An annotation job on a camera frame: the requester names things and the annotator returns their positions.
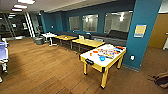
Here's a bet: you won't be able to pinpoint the long wooden table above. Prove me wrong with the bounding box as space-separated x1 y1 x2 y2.
53 34 78 51
71 38 106 54

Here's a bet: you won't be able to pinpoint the light wooden chair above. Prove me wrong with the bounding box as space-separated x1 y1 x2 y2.
78 34 86 40

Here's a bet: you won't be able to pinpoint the orange bowl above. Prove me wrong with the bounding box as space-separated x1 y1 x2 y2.
92 49 99 54

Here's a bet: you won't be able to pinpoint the blue bowl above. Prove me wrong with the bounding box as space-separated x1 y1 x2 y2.
99 55 106 62

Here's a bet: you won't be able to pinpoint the yellow air hockey table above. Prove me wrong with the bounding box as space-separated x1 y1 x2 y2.
79 44 128 90

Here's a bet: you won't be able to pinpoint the colourful picture book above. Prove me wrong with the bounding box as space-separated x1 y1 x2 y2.
96 46 125 59

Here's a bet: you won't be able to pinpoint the small white table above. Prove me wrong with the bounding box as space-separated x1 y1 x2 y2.
40 32 58 46

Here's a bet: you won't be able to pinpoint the large interior glass window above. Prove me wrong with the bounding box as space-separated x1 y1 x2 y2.
103 10 134 34

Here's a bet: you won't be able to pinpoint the grey round trash bin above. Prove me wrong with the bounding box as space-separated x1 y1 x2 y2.
33 36 45 46

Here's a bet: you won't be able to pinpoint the white pillar outlet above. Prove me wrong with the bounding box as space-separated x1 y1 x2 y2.
129 54 135 61

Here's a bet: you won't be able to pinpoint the yellow pillar poster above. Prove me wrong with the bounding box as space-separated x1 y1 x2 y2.
133 24 148 38

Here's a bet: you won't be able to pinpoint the dark glass entrance doors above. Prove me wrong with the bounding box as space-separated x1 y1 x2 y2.
0 13 34 39

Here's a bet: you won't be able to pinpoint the ceiling light panel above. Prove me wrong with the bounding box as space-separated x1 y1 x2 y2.
13 4 28 10
17 0 36 5

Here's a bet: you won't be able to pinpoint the brown wooden door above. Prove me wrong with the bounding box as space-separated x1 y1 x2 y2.
148 22 168 49

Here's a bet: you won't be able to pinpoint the blue ping-pong table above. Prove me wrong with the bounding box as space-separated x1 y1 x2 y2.
0 38 10 75

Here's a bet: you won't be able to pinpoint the brown backpack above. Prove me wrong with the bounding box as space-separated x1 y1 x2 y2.
148 72 168 88

